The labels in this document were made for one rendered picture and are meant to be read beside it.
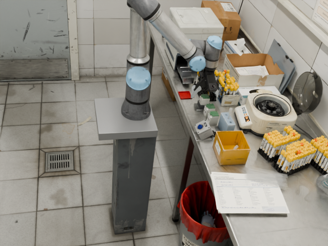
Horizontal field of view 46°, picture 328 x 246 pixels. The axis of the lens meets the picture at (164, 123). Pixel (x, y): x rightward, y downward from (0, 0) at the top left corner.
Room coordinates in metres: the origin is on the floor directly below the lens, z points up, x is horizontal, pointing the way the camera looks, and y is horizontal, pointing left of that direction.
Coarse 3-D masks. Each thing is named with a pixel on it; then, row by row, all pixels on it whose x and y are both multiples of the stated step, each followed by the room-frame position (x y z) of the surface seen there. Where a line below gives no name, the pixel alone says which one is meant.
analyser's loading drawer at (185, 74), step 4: (176, 64) 2.08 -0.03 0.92; (180, 64) 2.09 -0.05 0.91; (184, 64) 2.09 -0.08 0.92; (180, 68) 2.00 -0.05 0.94; (184, 68) 2.01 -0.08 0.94; (188, 68) 2.02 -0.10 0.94; (180, 72) 1.99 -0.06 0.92; (184, 72) 1.96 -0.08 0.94; (188, 72) 1.97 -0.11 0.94; (184, 76) 1.96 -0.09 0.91; (188, 76) 1.96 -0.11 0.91; (184, 80) 1.91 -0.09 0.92; (188, 80) 1.91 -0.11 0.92; (192, 80) 1.92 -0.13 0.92
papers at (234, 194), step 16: (224, 176) 1.21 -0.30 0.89; (240, 176) 1.22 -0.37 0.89; (224, 192) 1.11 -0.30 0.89; (240, 192) 1.12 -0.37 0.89; (256, 192) 1.14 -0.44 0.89; (272, 192) 1.15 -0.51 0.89; (224, 208) 1.03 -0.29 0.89; (240, 208) 1.04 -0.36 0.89; (256, 208) 1.05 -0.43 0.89; (272, 208) 1.06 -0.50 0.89
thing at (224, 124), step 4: (224, 112) 1.57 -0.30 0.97; (220, 116) 1.56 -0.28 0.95; (224, 116) 1.54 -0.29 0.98; (220, 120) 1.55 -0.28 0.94; (224, 120) 1.52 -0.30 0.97; (228, 120) 1.51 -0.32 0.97; (232, 120) 1.51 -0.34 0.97; (220, 124) 1.54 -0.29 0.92; (224, 124) 1.51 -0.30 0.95; (228, 124) 1.47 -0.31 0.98; (232, 124) 1.48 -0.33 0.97; (216, 128) 1.54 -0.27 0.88; (220, 128) 1.53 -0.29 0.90; (224, 128) 1.50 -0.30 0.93; (228, 128) 1.47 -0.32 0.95; (232, 128) 1.48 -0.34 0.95
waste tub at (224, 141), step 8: (216, 136) 1.39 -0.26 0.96; (224, 136) 1.42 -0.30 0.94; (232, 136) 1.43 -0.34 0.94; (240, 136) 1.44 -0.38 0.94; (216, 144) 1.37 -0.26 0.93; (224, 144) 1.42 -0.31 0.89; (232, 144) 1.43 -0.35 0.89; (240, 144) 1.41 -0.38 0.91; (248, 144) 1.35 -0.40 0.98; (216, 152) 1.35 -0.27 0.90; (224, 152) 1.29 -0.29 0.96; (232, 152) 1.30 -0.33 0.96; (240, 152) 1.31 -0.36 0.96; (248, 152) 1.32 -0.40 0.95; (224, 160) 1.29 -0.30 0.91; (232, 160) 1.30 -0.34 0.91; (240, 160) 1.31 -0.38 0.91
